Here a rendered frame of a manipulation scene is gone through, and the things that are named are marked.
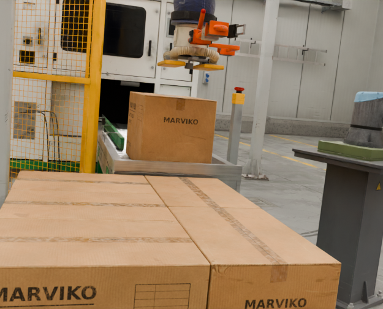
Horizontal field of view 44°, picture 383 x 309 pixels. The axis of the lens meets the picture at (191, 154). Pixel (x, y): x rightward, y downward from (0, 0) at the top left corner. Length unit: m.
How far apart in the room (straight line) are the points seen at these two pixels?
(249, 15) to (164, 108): 10.07
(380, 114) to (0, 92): 2.17
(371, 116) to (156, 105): 1.08
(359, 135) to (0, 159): 2.11
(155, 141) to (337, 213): 1.00
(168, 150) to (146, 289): 1.36
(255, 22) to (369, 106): 10.21
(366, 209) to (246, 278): 1.20
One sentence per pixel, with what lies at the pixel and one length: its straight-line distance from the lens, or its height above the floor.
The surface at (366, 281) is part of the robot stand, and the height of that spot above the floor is 0.13.
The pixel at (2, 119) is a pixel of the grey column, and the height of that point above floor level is 0.71.
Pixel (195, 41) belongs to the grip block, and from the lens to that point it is 2.17.
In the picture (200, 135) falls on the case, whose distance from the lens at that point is 2.58.
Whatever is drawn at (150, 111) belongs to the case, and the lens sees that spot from 2.50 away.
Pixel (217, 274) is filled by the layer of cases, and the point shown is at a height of 0.51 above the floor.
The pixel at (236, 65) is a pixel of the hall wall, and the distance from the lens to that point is 12.25.
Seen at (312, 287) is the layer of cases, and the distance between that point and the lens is 1.45.
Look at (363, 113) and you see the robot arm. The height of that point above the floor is 0.96.
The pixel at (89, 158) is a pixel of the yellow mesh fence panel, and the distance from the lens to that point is 3.20.
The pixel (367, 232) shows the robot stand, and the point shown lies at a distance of 2.49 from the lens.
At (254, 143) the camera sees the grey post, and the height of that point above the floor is 0.42.
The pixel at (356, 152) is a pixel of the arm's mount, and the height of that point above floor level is 0.78.
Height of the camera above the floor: 1.01
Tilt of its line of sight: 8 degrees down
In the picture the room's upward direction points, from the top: 5 degrees clockwise
